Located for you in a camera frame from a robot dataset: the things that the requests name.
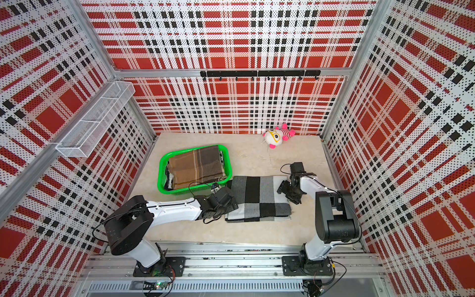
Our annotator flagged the grey black checked scarf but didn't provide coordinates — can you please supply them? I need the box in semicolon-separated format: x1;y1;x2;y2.
225;176;291;223

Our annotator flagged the brown plaid fringed scarf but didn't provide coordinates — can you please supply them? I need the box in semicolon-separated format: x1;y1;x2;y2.
166;145;227;190

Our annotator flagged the green plastic basket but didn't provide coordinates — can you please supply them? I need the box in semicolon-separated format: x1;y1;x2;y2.
157;145;233;195

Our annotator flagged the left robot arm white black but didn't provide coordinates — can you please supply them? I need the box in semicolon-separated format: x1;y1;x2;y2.
103;187;238;269

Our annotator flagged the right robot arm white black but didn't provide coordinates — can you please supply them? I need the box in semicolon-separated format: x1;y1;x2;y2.
277;173;362;267

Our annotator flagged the pink white plush toy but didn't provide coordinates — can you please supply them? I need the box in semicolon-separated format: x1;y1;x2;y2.
263;123;296;149

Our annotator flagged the green circuit board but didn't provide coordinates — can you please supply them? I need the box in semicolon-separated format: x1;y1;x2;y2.
143;281;169;291

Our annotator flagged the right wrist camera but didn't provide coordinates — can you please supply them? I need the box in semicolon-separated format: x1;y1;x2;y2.
289;162;306;175

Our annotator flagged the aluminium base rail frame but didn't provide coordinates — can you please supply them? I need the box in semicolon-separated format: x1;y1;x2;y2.
74;242;392;297

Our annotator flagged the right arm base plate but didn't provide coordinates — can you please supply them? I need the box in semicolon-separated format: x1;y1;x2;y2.
282;256;333;277

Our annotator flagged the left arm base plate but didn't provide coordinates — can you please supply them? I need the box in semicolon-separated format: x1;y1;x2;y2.
133;257;186;278

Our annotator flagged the black hook rail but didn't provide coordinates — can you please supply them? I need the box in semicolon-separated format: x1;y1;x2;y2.
200;69;322;79

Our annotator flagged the white wire mesh shelf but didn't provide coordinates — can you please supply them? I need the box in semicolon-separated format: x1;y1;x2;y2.
56;81;135;158

